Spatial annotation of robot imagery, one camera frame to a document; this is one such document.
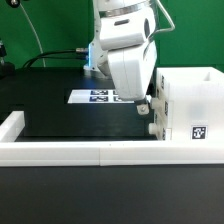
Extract white drawer cabinet frame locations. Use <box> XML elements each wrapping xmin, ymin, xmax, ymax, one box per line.
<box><xmin>154</xmin><ymin>67</ymin><xmax>224</xmax><ymax>141</ymax></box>

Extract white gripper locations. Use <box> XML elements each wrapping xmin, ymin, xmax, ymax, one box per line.
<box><xmin>97</xmin><ymin>42</ymin><xmax>157</xmax><ymax>115</ymax></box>

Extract white drawer box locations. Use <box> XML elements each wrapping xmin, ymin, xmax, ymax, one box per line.
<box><xmin>148</xmin><ymin>117</ymin><xmax>172</xmax><ymax>141</ymax></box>
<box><xmin>150</xmin><ymin>95</ymin><xmax>169</xmax><ymax>116</ymax></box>

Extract black stand at left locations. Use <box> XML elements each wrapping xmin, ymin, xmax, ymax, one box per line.
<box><xmin>0</xmin><ymin>39</ymin><xmax>15</xmax><ymax>79</ymax></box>

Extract white cable on left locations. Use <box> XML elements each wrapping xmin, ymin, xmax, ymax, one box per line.
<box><xmin>18</xmin><ymin>3</ymin><xmax>47</xmax><ymax>68</ymax></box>

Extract white sheet with markers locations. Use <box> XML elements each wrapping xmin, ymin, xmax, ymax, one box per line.
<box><xmin>67</xmin><ymin>88</ymin><xmax>134</xmax><ymax>104</ymax></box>

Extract black cables at base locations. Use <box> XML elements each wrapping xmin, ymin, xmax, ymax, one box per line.
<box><xmin>21</xmin><ymin>47</ymin><xmax>90</xmax><ymax>69</ymax></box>

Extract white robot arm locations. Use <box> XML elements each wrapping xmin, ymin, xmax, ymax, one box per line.
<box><xmin>84</xmin><ymin>0</ymin><xmax>175</xmax><ymax>115</ymax></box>

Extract white U-shaped border fence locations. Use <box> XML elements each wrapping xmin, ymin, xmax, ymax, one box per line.
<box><xmin>0</xmin><ymin>111</ymin><xmax>224</xmax><ymax>167</ymax></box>

